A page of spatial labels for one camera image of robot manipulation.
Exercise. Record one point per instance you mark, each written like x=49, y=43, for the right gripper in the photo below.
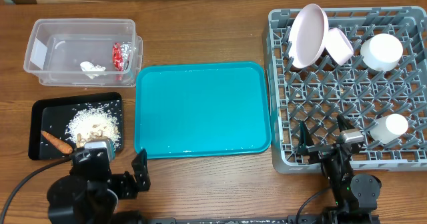
x=320, y=153

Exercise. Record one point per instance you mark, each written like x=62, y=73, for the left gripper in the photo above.
x=129, y=190

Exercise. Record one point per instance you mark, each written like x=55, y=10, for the rice and food scraps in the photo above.
x=93, y=124

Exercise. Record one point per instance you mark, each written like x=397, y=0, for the small white cup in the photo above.
x=389, y=128

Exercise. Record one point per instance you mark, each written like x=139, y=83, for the orange carrot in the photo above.
x=60, y=145

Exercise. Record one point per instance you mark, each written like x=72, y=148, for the pink bowl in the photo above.
x=338, y=46

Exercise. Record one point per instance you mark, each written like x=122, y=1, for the large white bowl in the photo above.
x=382, y=52

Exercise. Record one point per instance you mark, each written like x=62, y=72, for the pink plate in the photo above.
x=308, y=36

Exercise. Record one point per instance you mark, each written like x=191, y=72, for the white tissue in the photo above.
x=87, y=66

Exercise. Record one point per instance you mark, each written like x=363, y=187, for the red foil wrapper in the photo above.
x=120, y=55

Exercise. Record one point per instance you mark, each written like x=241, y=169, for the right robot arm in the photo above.
x=355, y=195

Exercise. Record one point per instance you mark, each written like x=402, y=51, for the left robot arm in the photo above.
x=90, y=192

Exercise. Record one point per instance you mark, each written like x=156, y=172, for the grey dishwasher rack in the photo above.
x=320, y=92

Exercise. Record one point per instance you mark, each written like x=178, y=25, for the teal serving tray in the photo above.
x=201, y=110

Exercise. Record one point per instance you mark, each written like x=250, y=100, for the black tray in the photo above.
x=53, y=115

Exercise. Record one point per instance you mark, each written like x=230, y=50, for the clear plastic bin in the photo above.
x=56, y=48

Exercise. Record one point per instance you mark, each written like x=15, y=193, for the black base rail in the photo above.
x=291, y=219

